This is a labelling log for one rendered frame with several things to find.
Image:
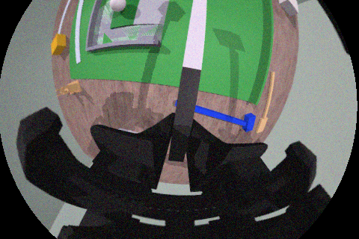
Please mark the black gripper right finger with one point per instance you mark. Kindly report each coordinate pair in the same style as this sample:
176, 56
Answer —
207, 154

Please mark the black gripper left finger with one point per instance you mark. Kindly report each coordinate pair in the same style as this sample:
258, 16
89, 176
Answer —
149, 147

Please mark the white golf ball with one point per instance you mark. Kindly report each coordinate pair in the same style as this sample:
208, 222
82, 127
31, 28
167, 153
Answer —
118, 5

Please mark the orange block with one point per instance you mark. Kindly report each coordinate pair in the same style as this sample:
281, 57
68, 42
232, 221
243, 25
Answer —
58, 44

